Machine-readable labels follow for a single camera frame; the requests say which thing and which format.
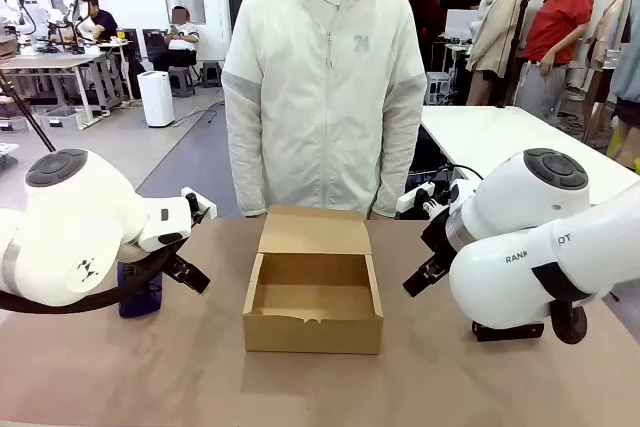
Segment person's left forearm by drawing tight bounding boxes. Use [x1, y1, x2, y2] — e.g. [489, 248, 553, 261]
[372, 96, 427, 219]

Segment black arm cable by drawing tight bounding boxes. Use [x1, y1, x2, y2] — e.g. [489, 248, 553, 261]
[531, 261, 615, 346]
[0, 216, 201, 316]

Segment person's right forearm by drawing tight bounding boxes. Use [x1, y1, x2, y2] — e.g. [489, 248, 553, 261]
[223, 96, 269, 218]

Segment grey plastic crate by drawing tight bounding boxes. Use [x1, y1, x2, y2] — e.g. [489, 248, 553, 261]
[424, 71, 454, 107]

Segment white sign board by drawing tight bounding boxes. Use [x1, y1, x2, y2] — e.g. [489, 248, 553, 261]
[444, 9, 481, 42]

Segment white air purifier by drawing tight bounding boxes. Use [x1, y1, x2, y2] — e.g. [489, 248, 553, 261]
[137, 70, 176, 129]

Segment man in black shirt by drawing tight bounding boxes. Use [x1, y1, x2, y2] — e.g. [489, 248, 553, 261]
[82, 0, 120, 43]

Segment mannequin in dark red top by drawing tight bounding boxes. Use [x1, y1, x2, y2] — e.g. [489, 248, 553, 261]
[398, 0, 446, 73]

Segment grey plastic stool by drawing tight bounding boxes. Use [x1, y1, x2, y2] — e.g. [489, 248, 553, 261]
[168, 66, 197, 99]
[200, 61, 223, 89]

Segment grey workbench table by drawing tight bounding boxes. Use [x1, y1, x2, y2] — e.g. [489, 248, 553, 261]
[0, 41, 126, 128]

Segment clear plastic storage bin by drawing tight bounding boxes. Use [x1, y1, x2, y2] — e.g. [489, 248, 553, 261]
[37, 105, 85, 132]

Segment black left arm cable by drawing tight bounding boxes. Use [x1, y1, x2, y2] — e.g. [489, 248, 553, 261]
[0, 216, 201, 316]

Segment open brown cardboard box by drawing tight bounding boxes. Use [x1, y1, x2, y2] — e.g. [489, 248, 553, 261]
[242, 204, 385, 356]

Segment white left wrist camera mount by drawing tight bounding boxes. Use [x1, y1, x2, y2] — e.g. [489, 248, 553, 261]
[180, 186, 218, 228]

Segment person in red t-shirt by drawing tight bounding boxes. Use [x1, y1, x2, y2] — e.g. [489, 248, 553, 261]
[514, 0, 596, 121]

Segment person in white jacket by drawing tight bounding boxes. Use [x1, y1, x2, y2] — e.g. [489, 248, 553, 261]
[220, 0, 431, 221]

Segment black tripod leg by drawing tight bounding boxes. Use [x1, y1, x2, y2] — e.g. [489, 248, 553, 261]
[0, 69, 57, 153]

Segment navy blue zipper pouch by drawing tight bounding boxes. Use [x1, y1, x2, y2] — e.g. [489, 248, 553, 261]
[117, 261, 165, 319]

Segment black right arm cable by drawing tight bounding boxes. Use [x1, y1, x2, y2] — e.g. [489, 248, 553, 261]
[531, 261, 615, 346]

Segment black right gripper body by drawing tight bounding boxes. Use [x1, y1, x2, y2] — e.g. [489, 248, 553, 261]
[419, 210, 456, 266]

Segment mannequin in beige coat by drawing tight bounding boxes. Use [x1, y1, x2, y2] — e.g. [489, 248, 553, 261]
[467, 0, 532, 108]

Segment seated man in white shirt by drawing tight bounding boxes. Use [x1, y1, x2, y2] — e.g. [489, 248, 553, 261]
[152, 5, 202, 73]

